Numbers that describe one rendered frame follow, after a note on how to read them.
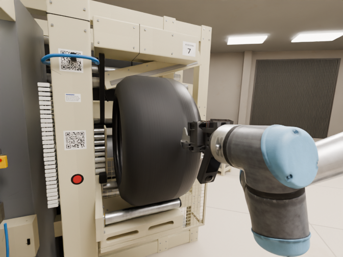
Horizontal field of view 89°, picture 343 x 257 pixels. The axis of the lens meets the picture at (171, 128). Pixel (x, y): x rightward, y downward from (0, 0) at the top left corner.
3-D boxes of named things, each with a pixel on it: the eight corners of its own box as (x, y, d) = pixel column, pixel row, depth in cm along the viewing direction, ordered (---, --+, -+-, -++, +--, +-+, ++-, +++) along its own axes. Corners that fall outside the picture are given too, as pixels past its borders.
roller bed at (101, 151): (72, 178, 105) (69, 129, 100) (75, 169, 118) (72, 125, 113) (107, 174, 113) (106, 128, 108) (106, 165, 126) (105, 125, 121)
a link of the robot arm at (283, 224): (293, 219, 37) (287, 164, 36) (325, 268, 26) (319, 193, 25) (246, 219, 40) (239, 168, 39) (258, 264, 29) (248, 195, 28)
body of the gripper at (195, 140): (207, 121, 53) (237, 121, 42) (207, 150, 53) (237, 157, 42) (185, 122, 50) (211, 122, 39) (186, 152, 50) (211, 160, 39)
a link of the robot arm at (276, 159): (288, 204, 24) (279, 133, 23) (225, 177, 35) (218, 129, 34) (326, 181, 27) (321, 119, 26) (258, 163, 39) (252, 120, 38)
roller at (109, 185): (100, 185, 93) (100, 181, 97) (100, 193, 94) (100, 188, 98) (161, 176, 107) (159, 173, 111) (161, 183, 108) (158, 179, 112)
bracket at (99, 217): (95, 242, 65) (95, 219, 63) (95, 190, 101) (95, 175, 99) (105, 240, 66) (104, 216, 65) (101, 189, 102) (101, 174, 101)
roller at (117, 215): (102, 219, 68) (101, 210, 72) (102, 228, 69) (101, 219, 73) (182, 201, 82) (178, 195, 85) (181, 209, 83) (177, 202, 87)
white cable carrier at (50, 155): (47, 208, 68) (37, 82, 60) (50, 201, 72) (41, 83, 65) (60, 206, 70) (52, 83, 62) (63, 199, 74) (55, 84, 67)
